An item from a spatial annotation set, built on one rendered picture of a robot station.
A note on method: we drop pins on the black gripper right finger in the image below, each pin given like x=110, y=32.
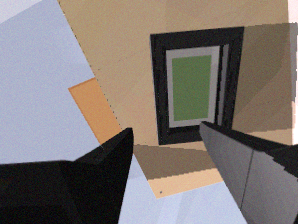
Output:
x=261, y=175

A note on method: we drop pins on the black picture frame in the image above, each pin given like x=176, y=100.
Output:
x=195, y=76

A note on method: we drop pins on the tan flat board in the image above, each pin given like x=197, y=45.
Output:
x=114, y=37

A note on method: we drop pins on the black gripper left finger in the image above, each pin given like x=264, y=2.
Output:
x=90, y=188

